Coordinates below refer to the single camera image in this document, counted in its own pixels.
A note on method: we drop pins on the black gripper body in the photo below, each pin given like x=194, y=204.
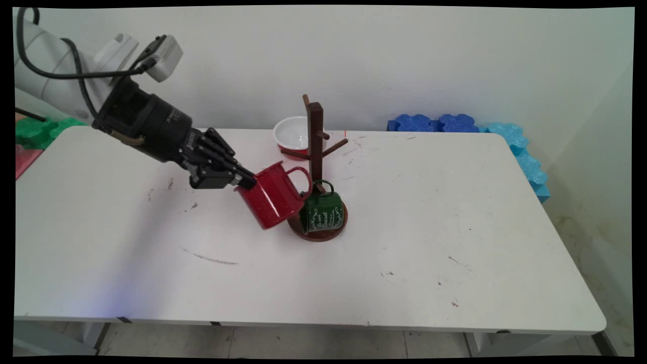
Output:
x=151, y=126

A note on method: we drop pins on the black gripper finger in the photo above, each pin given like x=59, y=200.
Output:
x=210, y=178
x=220, y=151

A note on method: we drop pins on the red enamel mug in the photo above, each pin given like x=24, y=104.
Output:
x=270, y=199

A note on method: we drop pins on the white bowl red outside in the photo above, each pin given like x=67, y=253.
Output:
x=292, y=132

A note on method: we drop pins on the dark wooden mug tree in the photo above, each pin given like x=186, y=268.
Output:
x=316, y=136

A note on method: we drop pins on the green foam mat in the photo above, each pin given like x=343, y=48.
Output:
x=35, y=132

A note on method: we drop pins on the green enamel mug white print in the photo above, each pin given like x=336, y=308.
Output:
x=323, y=212

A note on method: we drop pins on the thin black rod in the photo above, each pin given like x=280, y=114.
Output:
x=30, y=115

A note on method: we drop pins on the red foam mat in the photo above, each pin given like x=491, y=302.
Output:
x=25, y=159

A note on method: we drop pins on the dark blue foam mat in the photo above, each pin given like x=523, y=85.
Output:
x=412, y=123
x=457, y=123

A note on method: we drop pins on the white table leg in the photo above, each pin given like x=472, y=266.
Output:
x=55, y=337

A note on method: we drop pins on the light blue foam mat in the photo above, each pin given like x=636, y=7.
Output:
x=530, y=169
x=508, y=134

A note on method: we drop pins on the blue foam mat piece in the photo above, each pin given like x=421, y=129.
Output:
x=542, y=192

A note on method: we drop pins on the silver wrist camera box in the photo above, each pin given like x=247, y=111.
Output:
x=164, y=58

